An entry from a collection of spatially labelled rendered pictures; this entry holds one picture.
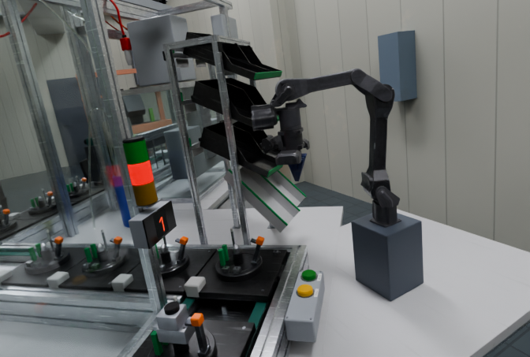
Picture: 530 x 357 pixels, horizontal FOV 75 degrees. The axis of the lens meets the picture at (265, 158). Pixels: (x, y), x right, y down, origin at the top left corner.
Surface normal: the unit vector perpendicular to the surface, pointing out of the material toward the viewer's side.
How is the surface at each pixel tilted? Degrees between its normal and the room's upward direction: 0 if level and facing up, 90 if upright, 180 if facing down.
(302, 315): 0
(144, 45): 90
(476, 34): 90
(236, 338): 0
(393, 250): 90
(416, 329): 0
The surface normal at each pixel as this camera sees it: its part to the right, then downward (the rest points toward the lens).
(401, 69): 0.47, 0.14
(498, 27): -0.87, 0.22
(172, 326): -0.26, 0.25
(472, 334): -0.13, -0.97
